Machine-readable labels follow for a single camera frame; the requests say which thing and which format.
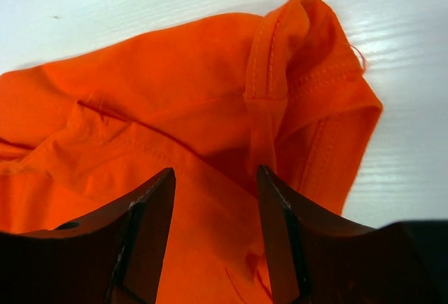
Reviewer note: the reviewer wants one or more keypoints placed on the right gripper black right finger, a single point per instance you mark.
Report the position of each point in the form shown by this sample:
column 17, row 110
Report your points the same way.
column 316, row 256

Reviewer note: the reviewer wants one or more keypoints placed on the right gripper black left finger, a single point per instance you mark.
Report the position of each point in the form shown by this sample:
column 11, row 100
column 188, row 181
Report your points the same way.
column 114, row 254

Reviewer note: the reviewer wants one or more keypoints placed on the orange t shirt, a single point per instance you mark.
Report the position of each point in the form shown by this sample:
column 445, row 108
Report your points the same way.
column 213, row 99

